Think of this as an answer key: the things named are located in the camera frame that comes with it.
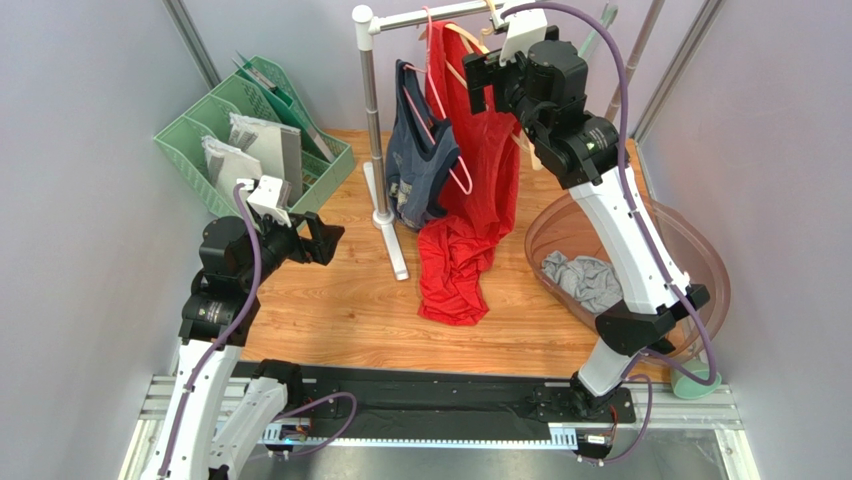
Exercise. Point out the grey booklet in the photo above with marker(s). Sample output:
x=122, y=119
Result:
x=276, y=146
x=231, y=172

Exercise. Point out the grey garment in basin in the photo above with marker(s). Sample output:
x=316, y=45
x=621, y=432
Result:
x=591, y=282

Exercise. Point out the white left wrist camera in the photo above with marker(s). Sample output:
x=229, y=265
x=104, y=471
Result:
x=265, y=200

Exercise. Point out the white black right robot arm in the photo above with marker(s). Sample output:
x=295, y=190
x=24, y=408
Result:
x=545, y=90

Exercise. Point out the grey booklet rear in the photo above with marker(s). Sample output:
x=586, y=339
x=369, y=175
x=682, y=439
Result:
x=276, y=146

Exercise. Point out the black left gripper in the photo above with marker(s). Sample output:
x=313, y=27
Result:
x=322, y=244

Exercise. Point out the red tank top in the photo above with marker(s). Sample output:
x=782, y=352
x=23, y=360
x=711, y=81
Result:
x=456, y=250

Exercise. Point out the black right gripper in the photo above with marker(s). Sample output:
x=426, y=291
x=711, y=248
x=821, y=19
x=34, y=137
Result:
x=497, y=76

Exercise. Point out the dark blue tank top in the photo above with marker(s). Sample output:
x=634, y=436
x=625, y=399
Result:
x=420, y=154

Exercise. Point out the mint green cup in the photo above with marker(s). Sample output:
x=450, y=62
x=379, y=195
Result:
x=690, y=380

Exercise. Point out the green plastic file organizer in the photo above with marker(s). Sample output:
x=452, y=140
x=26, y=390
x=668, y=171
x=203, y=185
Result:
x=180, y=141

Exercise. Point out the grey booklet front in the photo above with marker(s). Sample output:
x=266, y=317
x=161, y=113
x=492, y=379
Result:
x=231, y=172

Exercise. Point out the cream plastic hanger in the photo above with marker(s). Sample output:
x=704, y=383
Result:
x=486, y=46

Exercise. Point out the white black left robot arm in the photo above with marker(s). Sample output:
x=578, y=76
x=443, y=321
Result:
x=215, y=324

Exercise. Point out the transparent brown plastic basin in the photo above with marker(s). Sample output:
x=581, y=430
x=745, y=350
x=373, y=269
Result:
x=563, y=227

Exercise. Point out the white metal clothes rack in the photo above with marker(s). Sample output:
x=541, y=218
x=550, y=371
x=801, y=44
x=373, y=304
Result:
x=367, y=25

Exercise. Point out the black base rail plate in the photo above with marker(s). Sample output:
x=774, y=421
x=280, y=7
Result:
x=409, y=405

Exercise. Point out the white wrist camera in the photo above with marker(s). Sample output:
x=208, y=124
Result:
x=265, y=200
x=522, y=29

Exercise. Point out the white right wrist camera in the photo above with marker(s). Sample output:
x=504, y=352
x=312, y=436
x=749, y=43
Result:
x=522, y=29

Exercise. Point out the green clipboard in organizer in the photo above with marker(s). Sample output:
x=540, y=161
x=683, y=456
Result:
x=295, y=113

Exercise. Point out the mint green hanger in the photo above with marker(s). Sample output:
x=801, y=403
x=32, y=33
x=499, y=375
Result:
x=607, y=19

